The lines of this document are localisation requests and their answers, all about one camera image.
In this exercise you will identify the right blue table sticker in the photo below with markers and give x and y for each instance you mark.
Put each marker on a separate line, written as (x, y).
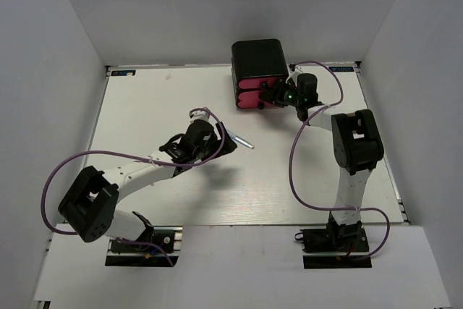
(339, 69)

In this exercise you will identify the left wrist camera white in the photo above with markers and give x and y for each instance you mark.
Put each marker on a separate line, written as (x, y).
(199, 114)

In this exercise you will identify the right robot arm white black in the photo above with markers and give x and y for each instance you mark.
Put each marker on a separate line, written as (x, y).
(357, 144)

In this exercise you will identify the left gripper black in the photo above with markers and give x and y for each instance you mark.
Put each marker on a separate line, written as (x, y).
(229, 145)

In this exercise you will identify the pink drawer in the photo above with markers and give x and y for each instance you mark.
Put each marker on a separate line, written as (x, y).
(253, 104)
(256, 83)
(248, 95)

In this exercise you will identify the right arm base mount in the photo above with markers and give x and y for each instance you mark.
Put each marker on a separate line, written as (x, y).
(321, 252)

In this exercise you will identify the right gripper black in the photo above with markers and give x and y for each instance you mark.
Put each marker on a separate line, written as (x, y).
(275, 95)

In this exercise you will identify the black drawer cabinet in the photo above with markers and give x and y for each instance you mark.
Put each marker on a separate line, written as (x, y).
(258, 58)

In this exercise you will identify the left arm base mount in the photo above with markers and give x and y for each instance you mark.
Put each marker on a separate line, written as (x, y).
(162, 250)

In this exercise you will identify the blue table sticker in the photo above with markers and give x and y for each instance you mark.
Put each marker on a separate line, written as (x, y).
(339, 69)
(123, 73)

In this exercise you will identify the left blue table sticker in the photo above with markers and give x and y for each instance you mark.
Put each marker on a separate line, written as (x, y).
(123, 73)

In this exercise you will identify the light blue clip pen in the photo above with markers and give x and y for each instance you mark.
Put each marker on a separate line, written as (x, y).
(240, 140)

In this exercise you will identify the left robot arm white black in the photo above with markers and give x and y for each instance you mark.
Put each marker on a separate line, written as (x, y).
(90, 204)

